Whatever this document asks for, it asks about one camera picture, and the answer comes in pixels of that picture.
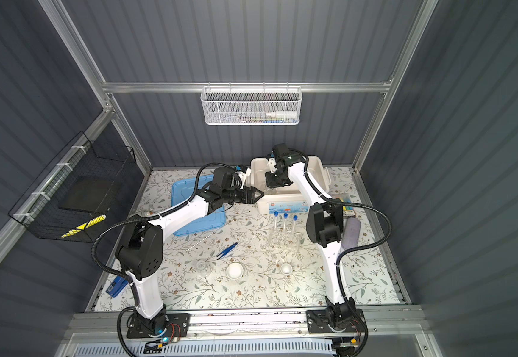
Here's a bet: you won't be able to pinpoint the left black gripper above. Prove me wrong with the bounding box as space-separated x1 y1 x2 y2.
221 185 263 205

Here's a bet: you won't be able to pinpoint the white plastic storage bin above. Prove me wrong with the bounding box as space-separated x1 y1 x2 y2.
250 156 330 215

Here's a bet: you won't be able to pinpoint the clear plastic test tube rack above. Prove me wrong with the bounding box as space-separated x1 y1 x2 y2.
267 215 300 265

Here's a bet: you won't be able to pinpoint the small clear glass beaker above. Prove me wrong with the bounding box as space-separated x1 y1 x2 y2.
196 260 209 275

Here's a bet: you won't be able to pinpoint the small white crucible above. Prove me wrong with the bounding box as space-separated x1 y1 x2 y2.
280 263 293 276

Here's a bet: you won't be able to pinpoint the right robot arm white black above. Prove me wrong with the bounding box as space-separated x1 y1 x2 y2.
265 144 356 331

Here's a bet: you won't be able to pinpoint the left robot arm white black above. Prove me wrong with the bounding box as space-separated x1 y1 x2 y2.
116 163 264 321

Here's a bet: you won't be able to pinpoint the white tube in mesh basket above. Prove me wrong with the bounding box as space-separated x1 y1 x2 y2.
266 111 299 120

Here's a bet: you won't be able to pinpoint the blue plastic bin lid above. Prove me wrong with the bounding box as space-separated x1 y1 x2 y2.
171 177 226 237

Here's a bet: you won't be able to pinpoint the blue plastic tweezers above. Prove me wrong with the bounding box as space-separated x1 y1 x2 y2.
217 242 238 260

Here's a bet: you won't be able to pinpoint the colourful marker pack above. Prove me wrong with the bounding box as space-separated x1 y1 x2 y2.
333 198 356 217

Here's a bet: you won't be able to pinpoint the black pad in basket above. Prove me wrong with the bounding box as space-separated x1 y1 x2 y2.
58 176 121 214

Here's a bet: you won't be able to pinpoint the yellow black striped tape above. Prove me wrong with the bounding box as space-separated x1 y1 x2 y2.
60 215 107 239

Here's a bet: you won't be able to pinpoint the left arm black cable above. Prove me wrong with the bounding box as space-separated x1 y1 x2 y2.
91 162 242 282

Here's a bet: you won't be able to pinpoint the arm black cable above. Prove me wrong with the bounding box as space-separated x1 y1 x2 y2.
91 162 242 282
301 153 392 304

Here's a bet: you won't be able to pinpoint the white wire mesh basket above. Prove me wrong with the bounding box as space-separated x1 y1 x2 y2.
200 88 303 126

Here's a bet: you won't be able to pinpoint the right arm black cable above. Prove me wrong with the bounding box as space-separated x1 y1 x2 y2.
301 153 392 304

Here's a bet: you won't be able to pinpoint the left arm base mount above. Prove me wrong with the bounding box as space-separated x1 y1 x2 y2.
126 312 191 340

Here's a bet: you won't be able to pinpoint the black wire mesh basket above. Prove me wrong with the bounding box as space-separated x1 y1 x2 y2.
8 136 142 242

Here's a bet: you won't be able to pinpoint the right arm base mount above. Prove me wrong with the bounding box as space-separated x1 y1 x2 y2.
306 306 364 334

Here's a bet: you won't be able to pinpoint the aluminium rail front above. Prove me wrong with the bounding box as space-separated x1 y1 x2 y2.
62 305 432 343

